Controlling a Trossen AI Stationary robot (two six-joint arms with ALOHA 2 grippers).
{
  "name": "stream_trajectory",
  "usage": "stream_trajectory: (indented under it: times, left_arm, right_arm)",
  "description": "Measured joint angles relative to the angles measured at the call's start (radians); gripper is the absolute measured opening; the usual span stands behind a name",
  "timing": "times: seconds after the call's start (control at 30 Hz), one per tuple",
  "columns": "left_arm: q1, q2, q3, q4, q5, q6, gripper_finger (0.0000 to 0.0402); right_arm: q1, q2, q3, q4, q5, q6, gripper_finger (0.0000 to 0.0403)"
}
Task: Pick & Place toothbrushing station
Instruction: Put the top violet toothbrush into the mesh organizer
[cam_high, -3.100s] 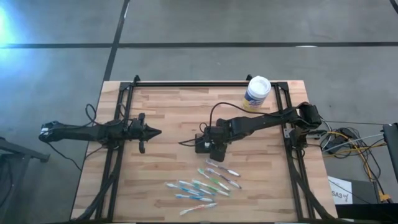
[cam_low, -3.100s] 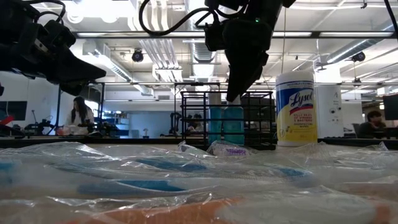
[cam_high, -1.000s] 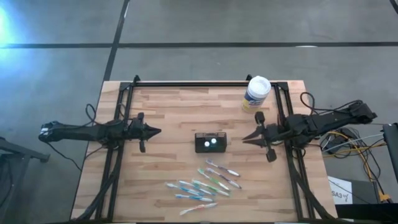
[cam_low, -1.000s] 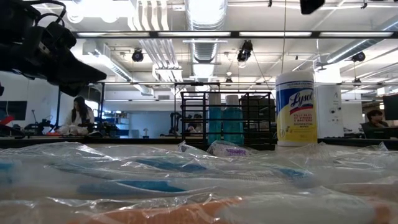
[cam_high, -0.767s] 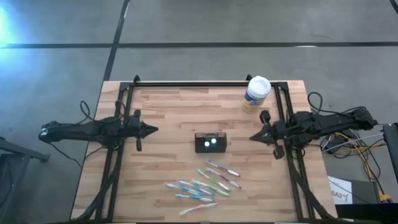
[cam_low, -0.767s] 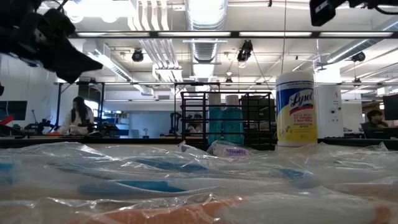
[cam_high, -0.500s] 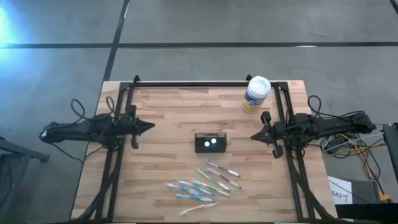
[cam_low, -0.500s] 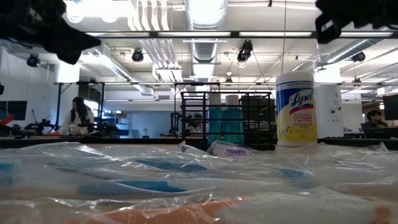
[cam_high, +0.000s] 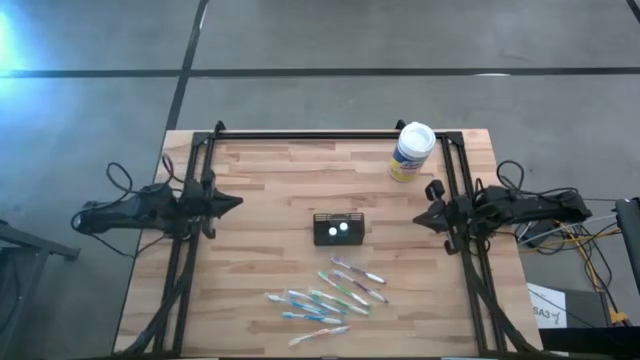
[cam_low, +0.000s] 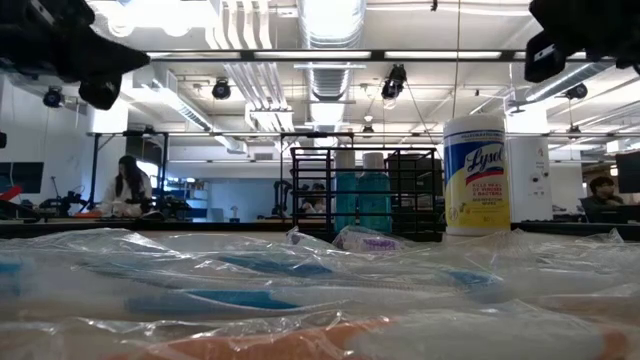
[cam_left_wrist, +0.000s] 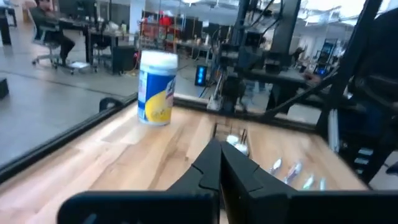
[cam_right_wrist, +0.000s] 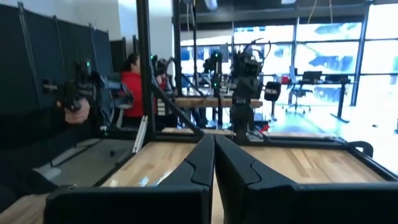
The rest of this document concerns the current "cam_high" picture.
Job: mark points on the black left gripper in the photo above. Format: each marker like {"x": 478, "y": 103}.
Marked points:
{"x": 197, "y": 205}

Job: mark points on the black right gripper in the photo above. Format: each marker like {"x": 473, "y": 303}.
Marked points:
{"x": 457, "y": 220}

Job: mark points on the white toothbrush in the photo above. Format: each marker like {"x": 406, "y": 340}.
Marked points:
{"x": 360, "y": 271}

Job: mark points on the purple toothbrush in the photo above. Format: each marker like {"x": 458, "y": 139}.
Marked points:
{"x": 361, "y": 286}

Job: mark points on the green toothbrush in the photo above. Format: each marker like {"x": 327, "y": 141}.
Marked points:
{"x": 340, "y": 302}
{"x": 344, "y": 289}

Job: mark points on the blue toothbrush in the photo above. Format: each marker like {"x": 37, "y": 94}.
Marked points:
{"x": 295, "y": 303}
{"x": 311, "y": 317}
{"x": 315, "y": 301}

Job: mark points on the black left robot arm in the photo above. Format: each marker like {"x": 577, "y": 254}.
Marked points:
{"x": 125, "y": 212}

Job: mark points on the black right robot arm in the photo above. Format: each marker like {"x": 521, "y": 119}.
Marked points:
{"x": 530, "y": 207}

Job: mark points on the Lysol wipes canister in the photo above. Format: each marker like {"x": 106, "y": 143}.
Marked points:
{"x": 415, "y": 142}

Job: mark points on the white paper label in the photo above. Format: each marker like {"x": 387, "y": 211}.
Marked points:
{"x": 547, "y": 312}

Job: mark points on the black upright panel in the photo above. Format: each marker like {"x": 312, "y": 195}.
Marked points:
{"x": 631, "y": 240}

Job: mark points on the black metal stand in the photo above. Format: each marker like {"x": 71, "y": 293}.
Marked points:
{"x": 30, "y": 245}

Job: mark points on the black equipment case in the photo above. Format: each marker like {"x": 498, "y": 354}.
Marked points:
{"x": 590, "y": 345}

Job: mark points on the black aluminium table frame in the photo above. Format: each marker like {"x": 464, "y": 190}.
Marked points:
{"x": 325, "y": 135}

